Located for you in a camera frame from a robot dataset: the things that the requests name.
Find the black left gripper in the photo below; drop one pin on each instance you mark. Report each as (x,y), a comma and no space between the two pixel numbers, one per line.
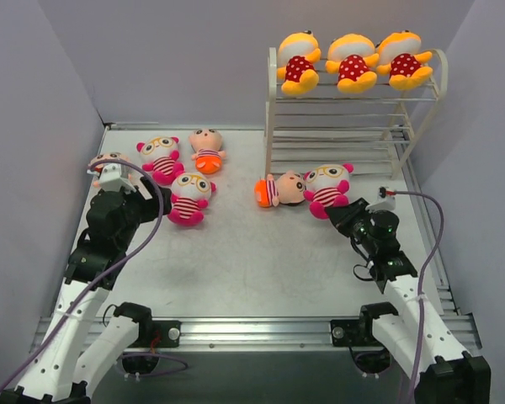
(156,198)

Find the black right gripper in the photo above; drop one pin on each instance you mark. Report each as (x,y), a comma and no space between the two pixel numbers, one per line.
(342,215)

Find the pink panda plush front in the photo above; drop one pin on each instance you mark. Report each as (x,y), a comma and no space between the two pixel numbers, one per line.
(326,186)

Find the pink panda plush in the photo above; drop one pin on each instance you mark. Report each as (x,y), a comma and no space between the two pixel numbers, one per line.
(326,186)
(190,195)
(160,157)

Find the yellow plush red dotted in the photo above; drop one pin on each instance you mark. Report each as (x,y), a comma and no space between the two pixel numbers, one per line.
(401,59)
(353,58)
(296,58)

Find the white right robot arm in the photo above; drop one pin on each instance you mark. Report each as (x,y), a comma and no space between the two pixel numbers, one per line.
(439,368)

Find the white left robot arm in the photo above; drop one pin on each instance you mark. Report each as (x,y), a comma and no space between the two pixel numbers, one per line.
(61,369)

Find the peach doll plush by shelf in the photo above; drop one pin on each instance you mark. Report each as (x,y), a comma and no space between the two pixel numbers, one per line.
(287,189)

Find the cream metal-rod shelf rack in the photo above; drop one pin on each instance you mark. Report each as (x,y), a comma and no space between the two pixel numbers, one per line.
(375,131)

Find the peach doll plush far left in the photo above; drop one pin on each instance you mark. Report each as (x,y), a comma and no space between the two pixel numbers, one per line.
(105,160)

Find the pink panda plush middle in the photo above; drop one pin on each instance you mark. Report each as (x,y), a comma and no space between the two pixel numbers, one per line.
(190,195)

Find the pink panda plush back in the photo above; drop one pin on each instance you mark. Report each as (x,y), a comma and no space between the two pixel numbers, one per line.
(160,157)

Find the peach doll plush back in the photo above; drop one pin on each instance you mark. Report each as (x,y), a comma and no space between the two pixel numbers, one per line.
(208,154)

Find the aluminium front mounting rail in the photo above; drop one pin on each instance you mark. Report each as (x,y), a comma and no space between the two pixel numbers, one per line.
(255,334)

